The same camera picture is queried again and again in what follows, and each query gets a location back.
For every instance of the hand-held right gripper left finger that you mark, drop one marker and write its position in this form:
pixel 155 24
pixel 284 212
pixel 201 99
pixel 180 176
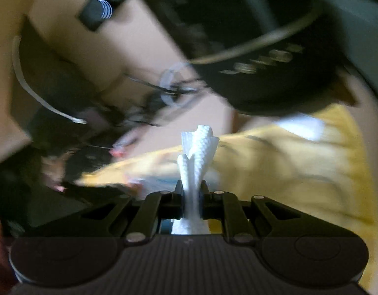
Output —
pixel 178 197

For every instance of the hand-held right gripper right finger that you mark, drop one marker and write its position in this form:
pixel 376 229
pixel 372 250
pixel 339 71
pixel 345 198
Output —
pixel 205 198

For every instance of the white paper towel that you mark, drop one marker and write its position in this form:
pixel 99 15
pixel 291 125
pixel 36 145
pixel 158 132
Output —
pixel 198 150

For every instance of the pink tube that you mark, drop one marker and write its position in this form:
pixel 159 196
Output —
pixel 124 143

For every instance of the yellow printed cloth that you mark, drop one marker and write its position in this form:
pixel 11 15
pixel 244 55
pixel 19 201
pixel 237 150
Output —
pixel 284 175

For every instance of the dark monitor stand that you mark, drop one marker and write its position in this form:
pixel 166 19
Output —
pixel 59 76

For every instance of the black round appliance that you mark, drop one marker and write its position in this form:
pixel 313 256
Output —
pixel 238 21

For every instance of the grey box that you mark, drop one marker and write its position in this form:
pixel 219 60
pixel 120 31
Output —
pixel 361 12

